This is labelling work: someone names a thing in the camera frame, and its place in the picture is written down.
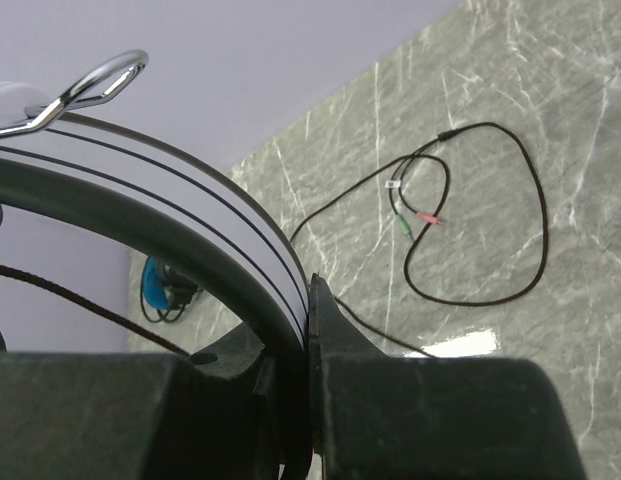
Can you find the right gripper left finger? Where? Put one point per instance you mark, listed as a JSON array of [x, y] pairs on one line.
[[137, 416]]

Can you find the black blue headphones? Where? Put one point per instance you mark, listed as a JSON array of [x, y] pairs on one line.
[[164, 293]]

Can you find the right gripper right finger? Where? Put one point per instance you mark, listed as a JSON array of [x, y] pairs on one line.
[[375, 416]]

